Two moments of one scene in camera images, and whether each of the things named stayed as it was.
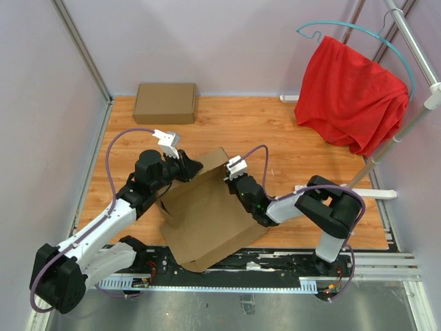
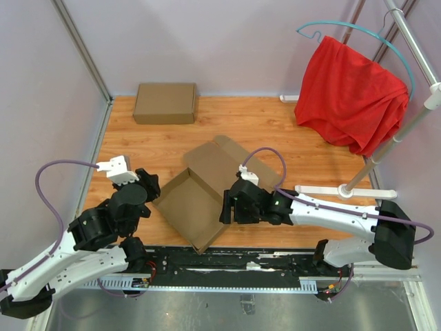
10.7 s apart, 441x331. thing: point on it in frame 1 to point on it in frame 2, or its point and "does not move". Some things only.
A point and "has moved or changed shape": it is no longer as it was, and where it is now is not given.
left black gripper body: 171,169 to 145,180
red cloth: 353,100 does not move
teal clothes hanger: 380,36 does not move
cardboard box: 202,219 has moved or changed shape
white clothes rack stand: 433,102 does not move
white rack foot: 289,98 does not move
